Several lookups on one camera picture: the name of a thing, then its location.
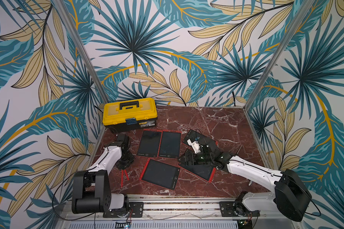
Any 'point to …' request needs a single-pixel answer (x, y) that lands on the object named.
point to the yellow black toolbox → (129, 114)
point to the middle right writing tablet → (202, 171)
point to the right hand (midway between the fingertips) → (182, 159)
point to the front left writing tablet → (160, 173)
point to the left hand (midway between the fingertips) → (129, 165)
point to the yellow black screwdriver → (237, 154)
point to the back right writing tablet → (203, 140)
